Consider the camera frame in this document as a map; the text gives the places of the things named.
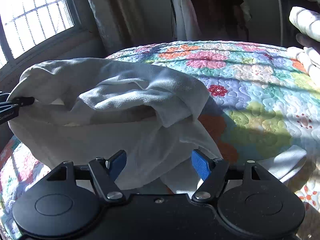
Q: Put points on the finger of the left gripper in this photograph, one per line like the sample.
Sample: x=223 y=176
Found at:
x=9 y=109

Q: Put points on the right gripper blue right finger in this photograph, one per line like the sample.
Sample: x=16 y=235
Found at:
x=212 y=172

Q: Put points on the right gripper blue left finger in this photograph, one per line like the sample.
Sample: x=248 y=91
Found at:
x=104 y=173

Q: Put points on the white long sleeve shirt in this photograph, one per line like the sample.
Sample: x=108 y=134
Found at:
x=88 y=108

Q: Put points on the white folded clothes pile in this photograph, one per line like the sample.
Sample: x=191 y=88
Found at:
x=309 y=58

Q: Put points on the floral quilted bedspread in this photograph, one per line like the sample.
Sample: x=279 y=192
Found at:
x=263 y=115

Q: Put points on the white hanging garment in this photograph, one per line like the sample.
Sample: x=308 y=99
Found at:
x=187 y=28

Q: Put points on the beige curtain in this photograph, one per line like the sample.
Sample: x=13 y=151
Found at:
x=119 y=22

